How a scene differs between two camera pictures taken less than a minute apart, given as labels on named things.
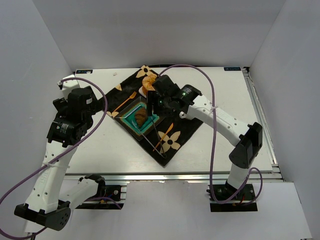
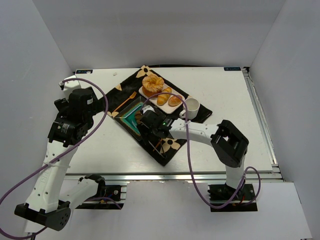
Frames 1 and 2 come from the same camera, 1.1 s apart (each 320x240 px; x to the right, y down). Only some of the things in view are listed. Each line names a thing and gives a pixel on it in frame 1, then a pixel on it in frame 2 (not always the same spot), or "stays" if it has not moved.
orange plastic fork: x=131 y=96 stays
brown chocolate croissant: x=141 y=115 stays
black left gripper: x=99 y=105 stays
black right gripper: x=151 y=103 → x=146 y=132
